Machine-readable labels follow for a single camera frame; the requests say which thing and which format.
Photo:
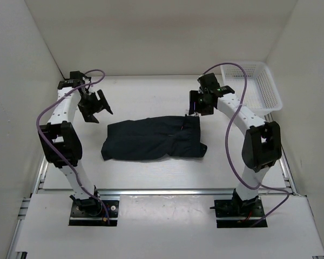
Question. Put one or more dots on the dark navy shorts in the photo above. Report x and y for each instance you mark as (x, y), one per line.
(154, 138)

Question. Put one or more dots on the aluminium frame rail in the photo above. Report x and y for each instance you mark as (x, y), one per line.
(165, 211)

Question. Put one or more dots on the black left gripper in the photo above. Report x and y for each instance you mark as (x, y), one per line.
(88, 114)

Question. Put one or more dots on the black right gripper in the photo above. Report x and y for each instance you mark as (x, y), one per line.
(193, 97)

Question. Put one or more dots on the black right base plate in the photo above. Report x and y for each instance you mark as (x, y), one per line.
(227, 216)

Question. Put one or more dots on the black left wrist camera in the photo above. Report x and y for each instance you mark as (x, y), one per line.
(76, 75)

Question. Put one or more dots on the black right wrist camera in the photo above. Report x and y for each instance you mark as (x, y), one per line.
(208, 81)

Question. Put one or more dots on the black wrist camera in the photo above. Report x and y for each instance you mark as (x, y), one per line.
(76, 75)
(208, 81)

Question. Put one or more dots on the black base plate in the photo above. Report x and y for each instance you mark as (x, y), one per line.
(95, 216)
(227, 216)

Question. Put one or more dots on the white perforated plastic basket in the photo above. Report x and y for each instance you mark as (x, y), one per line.
(261, 94)

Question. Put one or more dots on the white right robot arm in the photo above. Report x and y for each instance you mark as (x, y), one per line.
(262, 141)

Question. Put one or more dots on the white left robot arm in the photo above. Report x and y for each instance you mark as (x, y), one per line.
(60, 142)

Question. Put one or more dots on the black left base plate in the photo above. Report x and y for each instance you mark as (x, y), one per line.
(95, 216)

